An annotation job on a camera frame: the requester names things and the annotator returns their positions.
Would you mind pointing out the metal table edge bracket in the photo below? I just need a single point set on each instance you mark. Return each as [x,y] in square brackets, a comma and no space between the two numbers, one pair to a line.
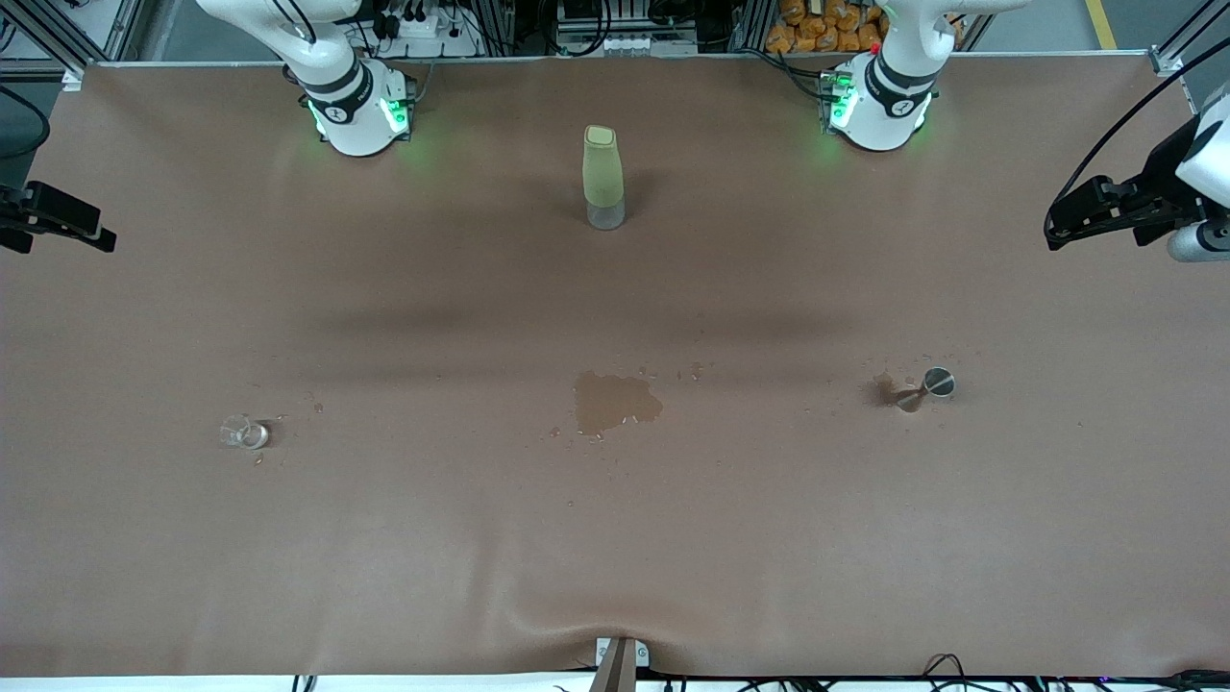
[618,668]

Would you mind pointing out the brown table mat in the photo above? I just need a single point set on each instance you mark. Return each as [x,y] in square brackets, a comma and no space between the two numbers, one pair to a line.
[615,538]

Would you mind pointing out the steel double jigger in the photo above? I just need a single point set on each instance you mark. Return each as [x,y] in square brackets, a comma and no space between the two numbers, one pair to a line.
[939,383]

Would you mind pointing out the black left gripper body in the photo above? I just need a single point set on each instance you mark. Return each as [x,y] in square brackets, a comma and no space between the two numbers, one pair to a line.
[1160,196]

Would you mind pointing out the orange snack bag pile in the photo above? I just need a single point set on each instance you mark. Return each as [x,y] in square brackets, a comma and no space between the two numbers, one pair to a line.
[817,29]

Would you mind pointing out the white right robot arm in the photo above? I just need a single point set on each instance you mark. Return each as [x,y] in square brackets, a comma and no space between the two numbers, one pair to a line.
[356,120]

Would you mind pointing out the white power strip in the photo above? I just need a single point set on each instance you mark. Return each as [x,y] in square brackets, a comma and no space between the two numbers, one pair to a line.
[432,31]

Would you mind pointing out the green bottle with clear base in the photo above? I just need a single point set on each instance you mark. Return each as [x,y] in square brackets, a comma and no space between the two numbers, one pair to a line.
[603,173]

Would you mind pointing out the grey electronics box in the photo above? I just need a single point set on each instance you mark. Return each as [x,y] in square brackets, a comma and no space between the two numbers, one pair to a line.
[625,43]

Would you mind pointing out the clear glass beaker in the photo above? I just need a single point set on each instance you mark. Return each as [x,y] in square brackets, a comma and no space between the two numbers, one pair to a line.
[252,437]

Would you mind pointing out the aluminium frame corner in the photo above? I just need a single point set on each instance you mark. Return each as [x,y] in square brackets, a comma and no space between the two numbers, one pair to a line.
[1168,62]
[115,29]

